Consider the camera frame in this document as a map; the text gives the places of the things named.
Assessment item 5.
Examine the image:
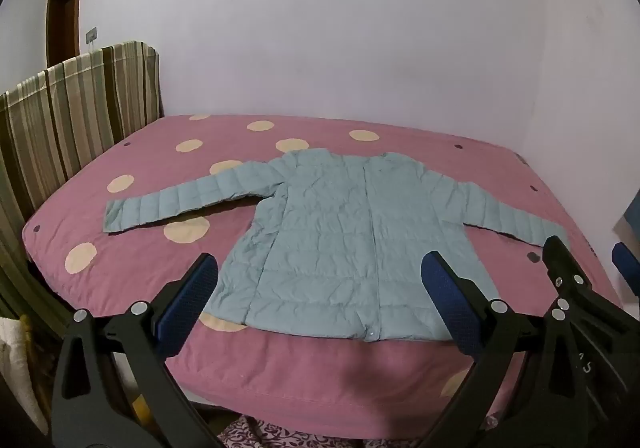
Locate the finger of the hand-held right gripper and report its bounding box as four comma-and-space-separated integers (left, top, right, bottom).
542, 236, 637, 329
611, 242, 640, 299

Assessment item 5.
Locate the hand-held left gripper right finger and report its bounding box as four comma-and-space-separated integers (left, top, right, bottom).
415, 251, 577, 448

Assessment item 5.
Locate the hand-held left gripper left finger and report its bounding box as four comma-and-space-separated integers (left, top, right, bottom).
50, 253, 222, 448

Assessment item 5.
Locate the light blue quilted jacket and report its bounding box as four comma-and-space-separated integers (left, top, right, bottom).
102, 149, 571, 343

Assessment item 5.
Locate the grey blue box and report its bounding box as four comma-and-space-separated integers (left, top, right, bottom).
612, 188, 640, 249

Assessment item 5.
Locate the pink dotted bed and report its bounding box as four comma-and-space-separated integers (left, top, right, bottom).
22, 114, 623, 429

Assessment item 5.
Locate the yellow object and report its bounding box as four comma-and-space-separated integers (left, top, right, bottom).
131, 395, 151, 434

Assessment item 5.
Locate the purple floral cloth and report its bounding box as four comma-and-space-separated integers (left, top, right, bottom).
220, 420, 426, 448

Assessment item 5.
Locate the white towel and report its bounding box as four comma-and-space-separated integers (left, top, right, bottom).
0, 317, 48, 434

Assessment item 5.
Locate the striped headboard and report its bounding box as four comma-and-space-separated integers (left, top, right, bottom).
0, 41, 166, 323

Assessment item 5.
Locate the brown wooden door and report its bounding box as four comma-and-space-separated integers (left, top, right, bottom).
46, 0, 87, 68

